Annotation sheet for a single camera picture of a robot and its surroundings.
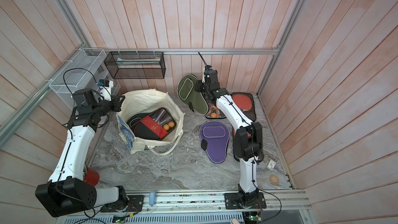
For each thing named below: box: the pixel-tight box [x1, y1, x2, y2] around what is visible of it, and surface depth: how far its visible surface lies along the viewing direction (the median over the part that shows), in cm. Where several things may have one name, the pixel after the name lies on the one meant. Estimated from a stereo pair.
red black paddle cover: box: [133, 107, 177, 141], surface depth 97 cm
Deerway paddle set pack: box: [205, 101, 227, 119], surface depth 106 cm
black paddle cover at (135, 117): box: [125, 112, 152, 132], surface depth 95 cm
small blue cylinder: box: [149, 191, 156, 207], surface depth 74 cm
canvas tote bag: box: [116, 88, 186, 156], surface depth 94 cm
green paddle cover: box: [176, 73, 209, 116], surface depth 94 cm
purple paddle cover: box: [199, 120, 231, 164], surface depth 97 cm
